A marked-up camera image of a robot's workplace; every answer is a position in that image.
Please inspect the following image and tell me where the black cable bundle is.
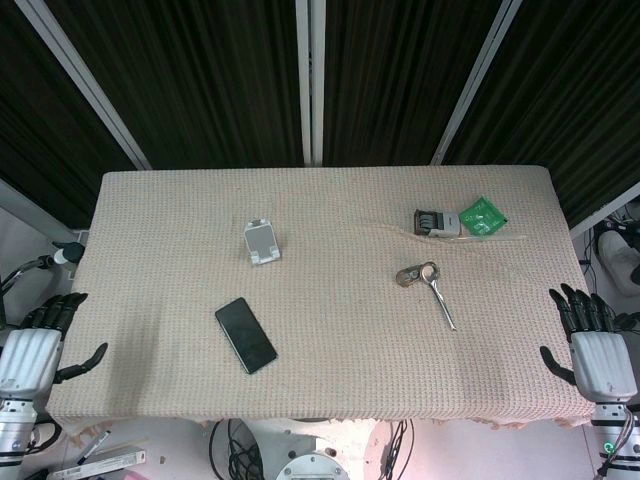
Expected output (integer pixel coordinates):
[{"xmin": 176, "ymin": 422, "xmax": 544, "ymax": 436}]
[{"xmin": 208, "ymin": 418, "xmax": 264, "ymax": 480}]

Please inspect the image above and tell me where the white aluminium frame rail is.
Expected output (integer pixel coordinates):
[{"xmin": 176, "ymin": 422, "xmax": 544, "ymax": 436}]
[
  {"xmin": 0, "ymin": 177, "xmax": 76, "ymax": 242},
  {"xmin": 569, "ymin": 182, "xmax": 640, "ymax": 239}
]

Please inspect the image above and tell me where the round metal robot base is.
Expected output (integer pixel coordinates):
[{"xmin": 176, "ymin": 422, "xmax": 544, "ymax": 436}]
[{"xmin": 276, "ymin": 451, "xmax": 350, "ymax": 480}]

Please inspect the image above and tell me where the white folding phone stand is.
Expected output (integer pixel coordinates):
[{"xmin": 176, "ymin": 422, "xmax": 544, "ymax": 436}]
[{"xmin": 243, "ymin": 217, "xmax": 282, "ymax": 268}]

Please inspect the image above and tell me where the clear plastic straw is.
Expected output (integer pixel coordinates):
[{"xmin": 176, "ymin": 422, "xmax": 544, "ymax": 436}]
[{"xmin": 429, "ymin": 231, "xmax": 529, "ymax": 244}]

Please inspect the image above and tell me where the black smartphone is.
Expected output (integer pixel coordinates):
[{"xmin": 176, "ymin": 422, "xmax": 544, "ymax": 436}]
[{"xmin": 214, "ymin": 296, "xmax": 279, "ymax": 375}]

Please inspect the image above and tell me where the grey black date stamp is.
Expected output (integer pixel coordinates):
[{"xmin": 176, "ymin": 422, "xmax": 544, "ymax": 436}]
[{"xmin": 412, "ymin": 208, "xmax": 462, "ymax": 238}]

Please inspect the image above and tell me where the black pen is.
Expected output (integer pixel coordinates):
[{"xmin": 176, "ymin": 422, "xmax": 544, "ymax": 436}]
[{"xmin": 77, "ymin": 429, "xmax": 112, "ymax": 464}]

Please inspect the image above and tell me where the green foil packet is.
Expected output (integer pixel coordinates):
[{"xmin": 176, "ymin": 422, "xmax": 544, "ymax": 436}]
[{"xmin": 458, "ymin": 195, "xmax": 508, "ymax": 238}]

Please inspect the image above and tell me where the white shoe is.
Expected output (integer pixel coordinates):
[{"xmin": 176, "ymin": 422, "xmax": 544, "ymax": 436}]
[{"xmin": 598, "ymin": 229, "xmax": 640, "ymax": 294}]

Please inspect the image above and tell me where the long white cardboard box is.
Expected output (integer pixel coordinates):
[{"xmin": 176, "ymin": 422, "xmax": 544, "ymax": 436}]
[{"xmin": 52, "ymin": 447, "xmax": 147, "ymax": 480}]

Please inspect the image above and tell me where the white aluminium frame post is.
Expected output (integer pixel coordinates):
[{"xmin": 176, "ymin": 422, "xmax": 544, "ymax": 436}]
[
  {"xmin": 294, "ymin": 0, "xmax": 327, "ymax": 167},
  {"xmin": 16, "ymin": 0, "xmax": 152, "ymax": 170},
  {"xmin": 429, "ymin": 0, "xmax": 522, "ymax": 165}
]

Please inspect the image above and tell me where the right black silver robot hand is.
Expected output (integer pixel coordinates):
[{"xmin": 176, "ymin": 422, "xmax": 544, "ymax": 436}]
[{"xmin": 539, "ymin": 283, "xmax": 639, "ymax": 402}]

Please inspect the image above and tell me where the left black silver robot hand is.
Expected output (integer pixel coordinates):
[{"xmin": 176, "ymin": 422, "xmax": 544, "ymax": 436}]
[{"xmin": 0, "ymin": 292, "xmax": 109, "ymax": 401}]

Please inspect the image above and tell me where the black white handle grip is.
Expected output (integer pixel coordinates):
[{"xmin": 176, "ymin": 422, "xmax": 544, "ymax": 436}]
[{"xmin": 51, "ymin": 241, "xmax": 84, "ymax": 267}]

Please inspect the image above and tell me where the metal spoon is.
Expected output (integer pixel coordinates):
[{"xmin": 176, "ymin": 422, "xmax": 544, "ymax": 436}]
[{"xmin": 417, "ymin": 260, "xmax": 459, "ymax": 332}]

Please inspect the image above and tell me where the beige waffle weave tablecloth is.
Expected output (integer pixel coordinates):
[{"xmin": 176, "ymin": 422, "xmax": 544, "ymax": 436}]
[{"xmin": 46, "ymin": 164, "xmax": 619, "ymax": 432}]

